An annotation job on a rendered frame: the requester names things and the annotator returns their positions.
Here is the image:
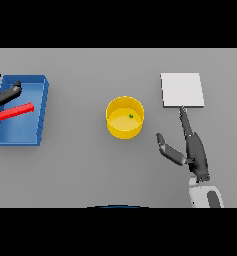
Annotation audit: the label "blue tray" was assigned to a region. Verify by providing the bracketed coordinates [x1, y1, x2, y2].
[0, 74, 50, 147]

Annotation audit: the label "yellow bowl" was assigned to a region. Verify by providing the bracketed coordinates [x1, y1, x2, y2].
[105, 95, 145, 140]

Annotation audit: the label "pale square measuring scale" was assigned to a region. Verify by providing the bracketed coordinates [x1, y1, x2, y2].
[160, 72, 206, 109]

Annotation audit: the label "red beaker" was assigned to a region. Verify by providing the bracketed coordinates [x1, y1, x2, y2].
[0, 101, 35, 123]

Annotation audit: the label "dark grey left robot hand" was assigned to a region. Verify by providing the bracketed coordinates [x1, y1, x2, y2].
[0, 72, 23, 107]

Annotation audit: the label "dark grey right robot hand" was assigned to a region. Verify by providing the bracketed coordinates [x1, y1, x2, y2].
[155, 105, 211, 184]

